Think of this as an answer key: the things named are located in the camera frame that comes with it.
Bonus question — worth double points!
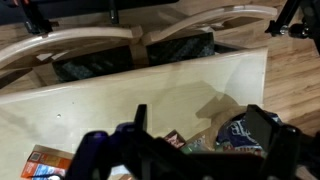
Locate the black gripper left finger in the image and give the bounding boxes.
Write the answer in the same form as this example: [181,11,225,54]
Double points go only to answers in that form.
[66,103,174,180]

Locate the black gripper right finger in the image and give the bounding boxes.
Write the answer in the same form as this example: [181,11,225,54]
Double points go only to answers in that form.
[244,104,303,180]

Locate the orange blue ziplock bag box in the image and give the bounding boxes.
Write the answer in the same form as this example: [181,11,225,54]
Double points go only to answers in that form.
[21,145,73,180]

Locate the blue snack bag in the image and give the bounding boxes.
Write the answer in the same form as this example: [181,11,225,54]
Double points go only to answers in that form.
[215,112,282,156]

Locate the small red snack packet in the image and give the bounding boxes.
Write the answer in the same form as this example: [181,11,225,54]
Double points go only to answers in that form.
[164,130,186,149]

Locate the light wooden chair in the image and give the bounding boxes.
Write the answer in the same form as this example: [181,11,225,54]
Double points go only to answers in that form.
[0,26,143,88]
[141,4,278,59]

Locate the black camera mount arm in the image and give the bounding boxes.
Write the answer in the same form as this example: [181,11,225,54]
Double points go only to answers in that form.
[265,0,320,53]

